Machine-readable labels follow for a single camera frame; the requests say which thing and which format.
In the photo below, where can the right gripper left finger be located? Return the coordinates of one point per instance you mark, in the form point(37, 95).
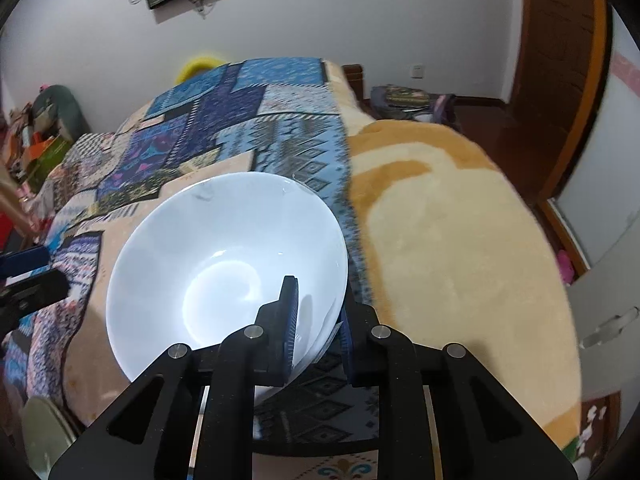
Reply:
point(258, 355)

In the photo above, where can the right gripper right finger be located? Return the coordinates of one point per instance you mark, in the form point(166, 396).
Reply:
point(409, 377)

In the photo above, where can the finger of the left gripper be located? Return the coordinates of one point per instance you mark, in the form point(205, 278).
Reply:
point(24, 261)
point(31, 295)

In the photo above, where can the white bowl with dots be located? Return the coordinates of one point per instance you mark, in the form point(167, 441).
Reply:
point(199, 266)

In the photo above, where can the mint green plate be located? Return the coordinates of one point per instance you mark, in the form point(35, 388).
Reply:
point(46, 434)

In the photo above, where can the green cardboard box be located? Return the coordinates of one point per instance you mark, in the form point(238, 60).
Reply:
point(40, 159)

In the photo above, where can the grey round cushion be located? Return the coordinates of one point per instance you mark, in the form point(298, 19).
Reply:
point(57, 113)

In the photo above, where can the blue patchwork bedspread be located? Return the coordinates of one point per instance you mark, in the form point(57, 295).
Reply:
point(296, 117)

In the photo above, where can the dark patterned bag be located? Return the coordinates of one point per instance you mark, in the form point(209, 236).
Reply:
point(404, 103)

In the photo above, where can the white wardrobe with hearts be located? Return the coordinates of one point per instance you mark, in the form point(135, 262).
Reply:
point(600, 206)

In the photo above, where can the brown wooden door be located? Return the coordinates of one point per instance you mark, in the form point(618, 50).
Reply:
point(558, 86)

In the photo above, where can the white wall socket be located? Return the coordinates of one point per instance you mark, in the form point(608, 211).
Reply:
point(417, 71)

